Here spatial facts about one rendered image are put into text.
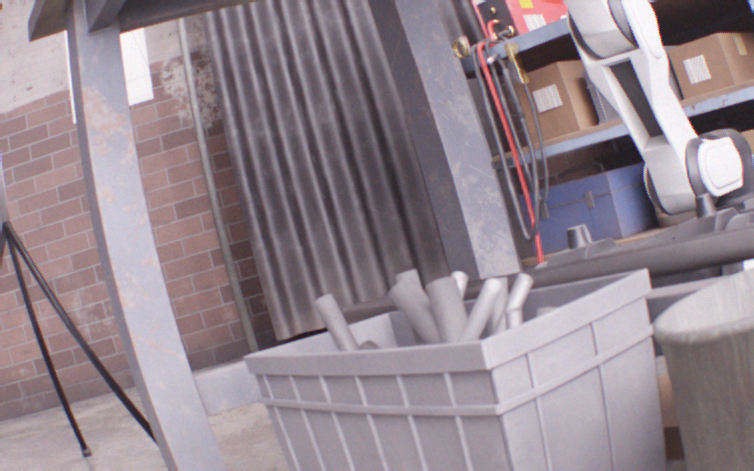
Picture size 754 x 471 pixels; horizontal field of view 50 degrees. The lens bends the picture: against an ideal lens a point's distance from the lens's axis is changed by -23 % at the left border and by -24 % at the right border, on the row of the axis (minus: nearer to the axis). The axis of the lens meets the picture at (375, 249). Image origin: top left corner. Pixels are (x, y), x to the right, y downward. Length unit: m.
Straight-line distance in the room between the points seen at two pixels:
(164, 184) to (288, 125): 0.59
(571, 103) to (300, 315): 1.39
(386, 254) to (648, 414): 3.15
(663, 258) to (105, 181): 0.78
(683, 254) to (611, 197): 2.03
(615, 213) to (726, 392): 2.44
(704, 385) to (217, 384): 0.95
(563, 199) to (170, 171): 1.67
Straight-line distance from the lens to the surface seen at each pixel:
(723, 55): 2.49
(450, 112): 1.59
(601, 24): 1.76
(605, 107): 2.89
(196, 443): 1.36
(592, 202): 3.04
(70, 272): 3.87
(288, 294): 3.74
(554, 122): 3.08
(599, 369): 0.81
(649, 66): 1.73
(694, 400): 0.57
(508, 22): 3.44
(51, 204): 3.89
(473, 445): 0.79
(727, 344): 0.54
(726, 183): 1.86
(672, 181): 1.82
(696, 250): 0.93
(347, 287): 3.78
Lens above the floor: 0.33
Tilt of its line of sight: 1 degrees down
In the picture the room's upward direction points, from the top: 16 degrees counter-clockwise
